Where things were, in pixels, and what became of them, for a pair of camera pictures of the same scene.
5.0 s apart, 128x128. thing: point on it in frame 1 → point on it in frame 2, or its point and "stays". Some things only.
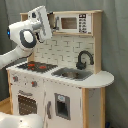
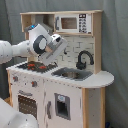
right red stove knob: [34, 83] stays
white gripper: [40, 17] → [54, 49]
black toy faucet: [82, 65] stays
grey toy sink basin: [72, 74] stays
